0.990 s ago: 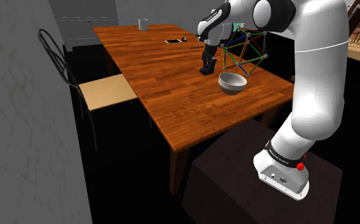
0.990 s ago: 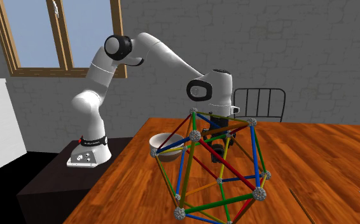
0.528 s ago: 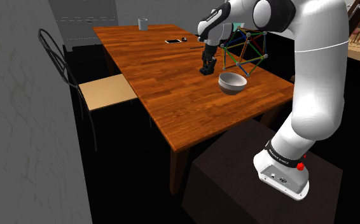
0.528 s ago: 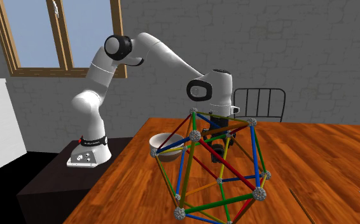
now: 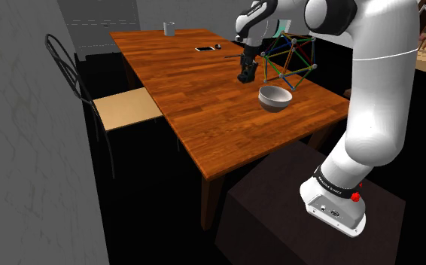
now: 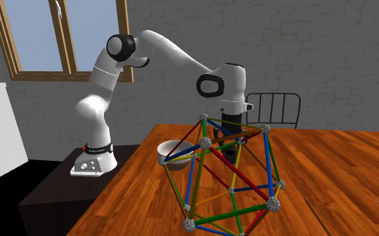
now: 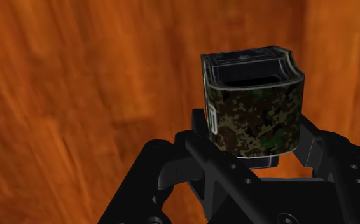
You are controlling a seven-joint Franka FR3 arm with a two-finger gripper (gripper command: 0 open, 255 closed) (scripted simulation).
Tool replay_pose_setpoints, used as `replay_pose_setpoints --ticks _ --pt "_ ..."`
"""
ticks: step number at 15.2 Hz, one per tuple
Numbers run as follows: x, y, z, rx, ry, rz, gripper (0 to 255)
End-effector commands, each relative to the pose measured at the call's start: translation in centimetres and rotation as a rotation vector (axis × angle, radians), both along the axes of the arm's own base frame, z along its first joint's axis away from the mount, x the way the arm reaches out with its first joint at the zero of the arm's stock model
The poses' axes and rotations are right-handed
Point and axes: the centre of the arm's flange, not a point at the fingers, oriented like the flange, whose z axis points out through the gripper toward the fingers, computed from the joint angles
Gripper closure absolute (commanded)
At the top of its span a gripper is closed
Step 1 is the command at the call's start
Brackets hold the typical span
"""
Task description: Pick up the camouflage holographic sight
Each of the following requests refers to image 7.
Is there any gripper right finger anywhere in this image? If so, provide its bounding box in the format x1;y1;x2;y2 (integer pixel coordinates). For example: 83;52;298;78
292;114;360;224

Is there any camouflage box with black top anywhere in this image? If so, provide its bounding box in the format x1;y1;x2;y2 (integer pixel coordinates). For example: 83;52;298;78
200;45;305;170

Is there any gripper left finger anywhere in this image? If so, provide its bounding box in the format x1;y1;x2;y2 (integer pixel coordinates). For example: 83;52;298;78
97;108;273;224

